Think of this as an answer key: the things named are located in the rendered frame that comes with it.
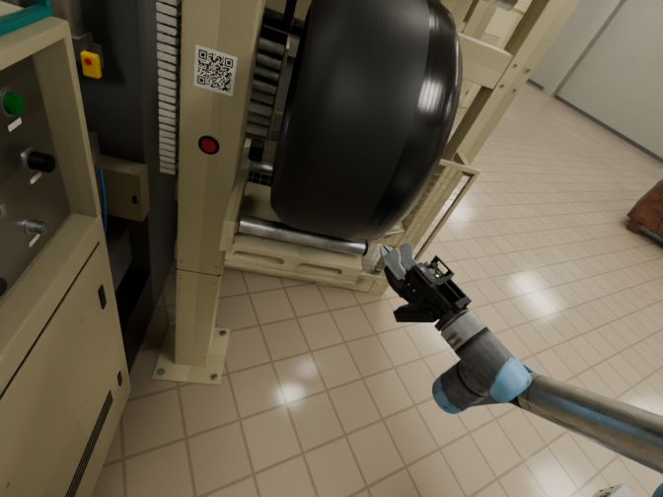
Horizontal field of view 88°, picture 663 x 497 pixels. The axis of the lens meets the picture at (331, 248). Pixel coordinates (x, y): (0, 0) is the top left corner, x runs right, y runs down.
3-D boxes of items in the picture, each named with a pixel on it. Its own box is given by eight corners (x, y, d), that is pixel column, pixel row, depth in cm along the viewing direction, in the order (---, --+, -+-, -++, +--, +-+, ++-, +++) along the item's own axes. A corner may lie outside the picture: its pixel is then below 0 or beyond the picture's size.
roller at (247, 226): (237, 212, 87) (234, 229, 88) (236, 214, 83) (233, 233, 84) (365, 239, 96) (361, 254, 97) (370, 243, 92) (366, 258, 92)
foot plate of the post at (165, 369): (150, 379, 138) (150, 377, 137) (170, 322, 157) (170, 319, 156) (219, 386, 145) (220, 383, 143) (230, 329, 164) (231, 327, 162)
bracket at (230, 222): (218, 250, 84) (222, 220, 77) (241, 165, 112) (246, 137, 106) (233, 252, 85) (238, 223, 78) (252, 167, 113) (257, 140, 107)
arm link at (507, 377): (488, 413, 59) (523, 394, 54) (444, 359, 64) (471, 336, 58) (510, 391, 64) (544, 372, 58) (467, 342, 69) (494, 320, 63)
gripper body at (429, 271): (435, 251, 69) (479, 298, 64) (416, 276, 75) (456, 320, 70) (408, 263, 65) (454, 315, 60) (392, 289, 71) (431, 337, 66)
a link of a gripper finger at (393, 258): (390, 231, 72) (418, 263, 68) (380, 248, 77) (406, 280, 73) (379, 235, 71) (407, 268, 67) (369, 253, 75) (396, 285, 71)
